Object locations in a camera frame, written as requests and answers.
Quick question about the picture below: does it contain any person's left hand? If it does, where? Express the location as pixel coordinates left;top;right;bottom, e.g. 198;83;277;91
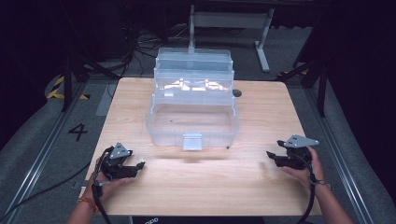
82;154;133;203

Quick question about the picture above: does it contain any person's dark clothing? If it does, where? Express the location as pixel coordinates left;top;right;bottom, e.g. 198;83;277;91
130;216;266;224

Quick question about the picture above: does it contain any clear plastic storage box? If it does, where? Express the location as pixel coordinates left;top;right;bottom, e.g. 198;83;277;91
145;47;241;152

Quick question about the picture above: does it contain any tangle of black cables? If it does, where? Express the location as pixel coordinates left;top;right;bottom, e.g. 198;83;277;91
120;22;191;80

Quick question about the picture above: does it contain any metal floor rail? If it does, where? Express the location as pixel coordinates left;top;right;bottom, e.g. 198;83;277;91
302;87;376;224
0;81;92;224

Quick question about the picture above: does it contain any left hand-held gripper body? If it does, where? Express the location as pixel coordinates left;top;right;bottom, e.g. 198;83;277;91
100;141;134;181

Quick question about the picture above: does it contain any grey metal stand frame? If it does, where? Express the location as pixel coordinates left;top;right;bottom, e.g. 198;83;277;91
188;4;276;74

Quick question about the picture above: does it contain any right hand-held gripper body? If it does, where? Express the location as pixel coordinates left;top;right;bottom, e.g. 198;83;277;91
276;133;320;171

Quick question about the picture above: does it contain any black floor cable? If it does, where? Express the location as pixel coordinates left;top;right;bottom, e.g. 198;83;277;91
0;160;92;220

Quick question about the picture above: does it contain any red orange bracelet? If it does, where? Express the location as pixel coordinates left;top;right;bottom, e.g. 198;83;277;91
77;196;99;213

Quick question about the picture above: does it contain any person's right hand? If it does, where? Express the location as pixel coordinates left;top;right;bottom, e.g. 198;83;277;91
280;146;327;189

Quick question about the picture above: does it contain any yellow black floor tape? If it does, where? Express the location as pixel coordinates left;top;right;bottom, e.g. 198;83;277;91
46;75;92;101

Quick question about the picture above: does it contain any black tripod stand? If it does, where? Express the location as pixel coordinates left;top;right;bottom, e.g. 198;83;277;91
59;50;121;113
276;57;332;119

